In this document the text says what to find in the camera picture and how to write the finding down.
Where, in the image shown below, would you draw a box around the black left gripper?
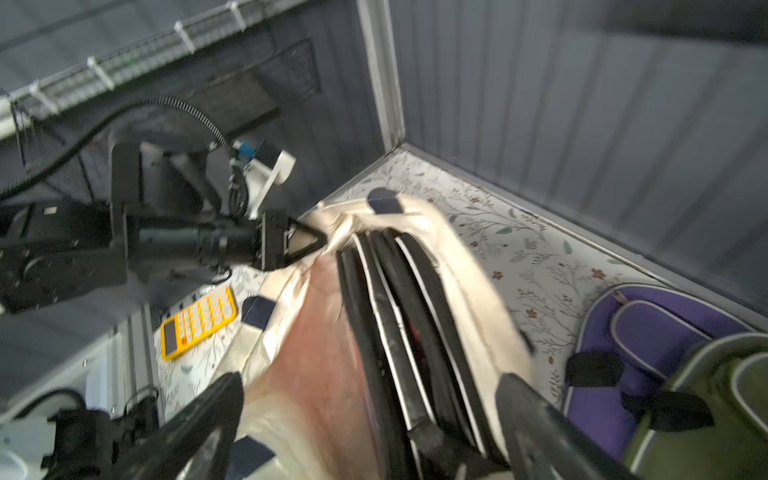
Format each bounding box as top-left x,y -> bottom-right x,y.
108,140 -> 328,276

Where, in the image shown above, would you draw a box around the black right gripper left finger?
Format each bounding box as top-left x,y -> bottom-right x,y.
111,372 -> 244,479

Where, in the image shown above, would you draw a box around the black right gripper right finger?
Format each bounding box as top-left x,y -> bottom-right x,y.
495,373 -> 635,479

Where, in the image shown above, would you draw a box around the black paddle cases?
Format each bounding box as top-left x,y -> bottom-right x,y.
336,228 -> 509,479

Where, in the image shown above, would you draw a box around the beige canvas tote bag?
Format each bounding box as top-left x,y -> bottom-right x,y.
218,195 -> 535,479

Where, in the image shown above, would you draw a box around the purple paddle case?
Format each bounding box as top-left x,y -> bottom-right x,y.
563,283 -> 754,459

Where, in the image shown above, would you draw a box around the olive green paddle case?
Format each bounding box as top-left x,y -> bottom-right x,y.
623,333 -> 767,479

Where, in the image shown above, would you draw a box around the floral table mat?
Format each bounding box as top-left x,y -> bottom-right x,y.
152,146 -> 679,421

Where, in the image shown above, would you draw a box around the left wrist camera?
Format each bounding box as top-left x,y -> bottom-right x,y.
228,140 -> 296,220

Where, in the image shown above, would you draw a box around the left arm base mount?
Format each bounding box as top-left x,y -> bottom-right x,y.
1,385 -> 160,479

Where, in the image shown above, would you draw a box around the black corrugated cable conduit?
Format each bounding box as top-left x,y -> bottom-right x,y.
0,94 -> 235,202

